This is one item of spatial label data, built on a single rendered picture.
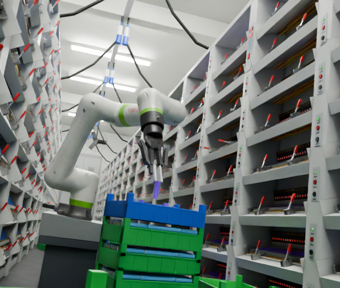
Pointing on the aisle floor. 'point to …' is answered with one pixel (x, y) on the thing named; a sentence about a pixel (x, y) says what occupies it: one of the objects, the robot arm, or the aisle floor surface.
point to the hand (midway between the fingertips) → (156, 175)
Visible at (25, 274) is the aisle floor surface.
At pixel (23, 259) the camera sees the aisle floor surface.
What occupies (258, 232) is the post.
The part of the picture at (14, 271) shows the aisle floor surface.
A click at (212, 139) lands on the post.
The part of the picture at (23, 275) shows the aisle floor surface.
